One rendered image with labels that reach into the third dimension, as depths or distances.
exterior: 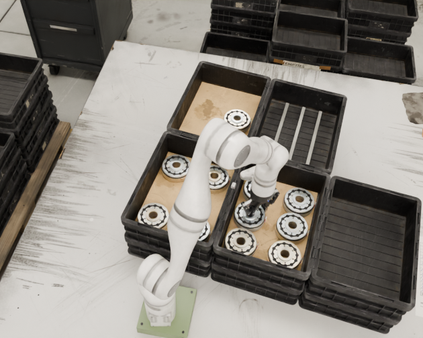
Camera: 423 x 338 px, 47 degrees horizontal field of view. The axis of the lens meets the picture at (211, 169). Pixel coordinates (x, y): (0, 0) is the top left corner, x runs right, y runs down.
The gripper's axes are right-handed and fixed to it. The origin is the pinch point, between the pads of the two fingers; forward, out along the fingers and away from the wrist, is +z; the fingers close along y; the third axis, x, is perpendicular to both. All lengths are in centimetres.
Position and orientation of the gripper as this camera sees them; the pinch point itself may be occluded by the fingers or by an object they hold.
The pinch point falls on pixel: (257, 211)
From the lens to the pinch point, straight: 165.7
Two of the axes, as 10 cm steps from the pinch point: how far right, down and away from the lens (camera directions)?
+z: -0.4, 6.0, 8.0
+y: 8.8, -3.5, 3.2
